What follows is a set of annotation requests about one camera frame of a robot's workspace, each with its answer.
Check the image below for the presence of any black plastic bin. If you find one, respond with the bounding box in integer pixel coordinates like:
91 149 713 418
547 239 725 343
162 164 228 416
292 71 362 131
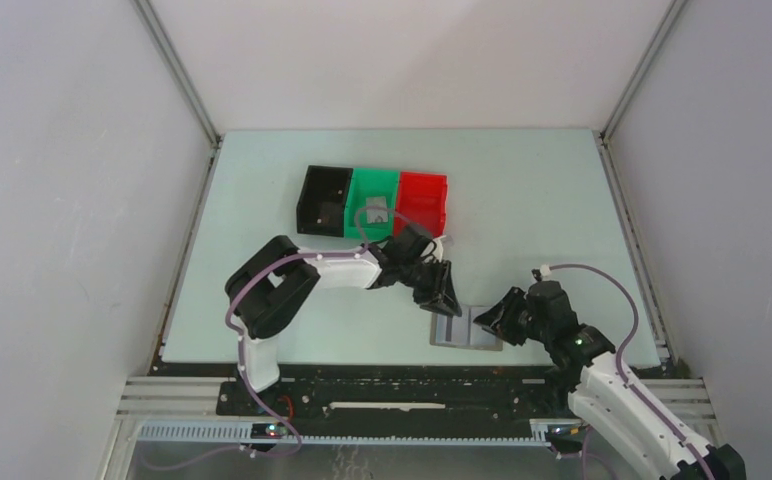
296 165 353 237

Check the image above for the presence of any aluminium frame rail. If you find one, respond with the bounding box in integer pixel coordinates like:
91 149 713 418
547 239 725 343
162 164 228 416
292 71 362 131
117 376 588 444

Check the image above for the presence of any red plastic bin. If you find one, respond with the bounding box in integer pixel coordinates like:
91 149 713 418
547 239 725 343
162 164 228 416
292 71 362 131
395 171 448 237

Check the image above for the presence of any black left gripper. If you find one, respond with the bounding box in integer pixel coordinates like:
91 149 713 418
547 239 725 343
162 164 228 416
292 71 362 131
398 259 461 319

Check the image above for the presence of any green plastic bin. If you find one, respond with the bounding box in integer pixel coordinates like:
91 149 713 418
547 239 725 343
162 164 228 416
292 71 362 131
344 168 400 241

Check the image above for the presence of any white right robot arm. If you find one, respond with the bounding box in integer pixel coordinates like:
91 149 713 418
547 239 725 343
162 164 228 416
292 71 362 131
474 280 747 479

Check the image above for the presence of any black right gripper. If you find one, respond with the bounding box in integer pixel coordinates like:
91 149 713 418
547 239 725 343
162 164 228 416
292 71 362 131
473 287 552 348

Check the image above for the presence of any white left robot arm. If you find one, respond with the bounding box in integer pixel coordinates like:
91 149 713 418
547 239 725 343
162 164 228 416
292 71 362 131
224 223 462 417

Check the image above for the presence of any grey card in green bin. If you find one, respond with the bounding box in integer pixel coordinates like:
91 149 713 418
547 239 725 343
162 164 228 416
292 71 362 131
365 196 390 225

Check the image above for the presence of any beige leather card holder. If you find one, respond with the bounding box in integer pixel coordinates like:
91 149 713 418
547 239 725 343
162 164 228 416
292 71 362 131
430 305 503 351

